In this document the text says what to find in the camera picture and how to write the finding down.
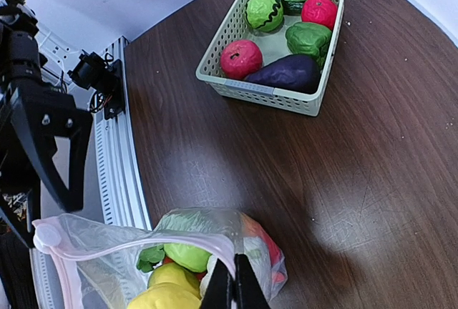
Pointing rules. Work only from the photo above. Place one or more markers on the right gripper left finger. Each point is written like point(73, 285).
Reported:
point(219, 293)

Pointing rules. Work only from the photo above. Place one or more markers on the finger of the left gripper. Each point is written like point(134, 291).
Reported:
point(20, 206)

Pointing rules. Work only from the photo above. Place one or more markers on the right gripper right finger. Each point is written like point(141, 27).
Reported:
point(248, 293)

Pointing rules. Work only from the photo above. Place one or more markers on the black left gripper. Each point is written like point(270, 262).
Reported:
point(44, 134)

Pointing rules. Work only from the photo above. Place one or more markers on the green toy lime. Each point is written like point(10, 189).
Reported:
point(193, 258)

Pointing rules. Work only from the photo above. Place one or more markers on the yellow orange toy fruit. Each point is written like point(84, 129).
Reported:
point(170, 286)

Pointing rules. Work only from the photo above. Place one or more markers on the red orange toy carrot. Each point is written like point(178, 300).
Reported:
point(258, 242)

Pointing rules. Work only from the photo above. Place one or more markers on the white toy cauliflower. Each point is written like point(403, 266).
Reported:
point(223, 222)

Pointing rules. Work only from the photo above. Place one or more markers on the clear zip top bag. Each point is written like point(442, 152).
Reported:
point(96, 263)

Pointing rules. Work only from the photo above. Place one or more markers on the dark green leafy toy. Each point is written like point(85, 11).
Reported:
point(149, 258)

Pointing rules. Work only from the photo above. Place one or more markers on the red toy apple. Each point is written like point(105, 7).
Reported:
point(241, 58)

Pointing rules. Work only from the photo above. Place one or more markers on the dark purple toy eggplant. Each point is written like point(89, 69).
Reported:
point(296, 72)

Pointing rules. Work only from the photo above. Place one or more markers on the green perforated plastic basket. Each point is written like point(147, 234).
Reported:
point(277, 53)

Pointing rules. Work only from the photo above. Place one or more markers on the striped green toy watermelon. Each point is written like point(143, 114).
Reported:
point(264, 15)

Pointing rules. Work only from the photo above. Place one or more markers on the dark green toy pepper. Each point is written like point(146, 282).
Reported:
point(310, 39)

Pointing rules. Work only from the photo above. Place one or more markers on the dark green toy cucumber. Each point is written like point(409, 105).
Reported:
point(292, 8)

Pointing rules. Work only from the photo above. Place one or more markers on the red toy fruit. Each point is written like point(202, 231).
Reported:
point(323, 12)

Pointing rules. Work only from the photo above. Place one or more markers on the front aluminium rail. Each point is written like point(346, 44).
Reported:
point(112, 186)

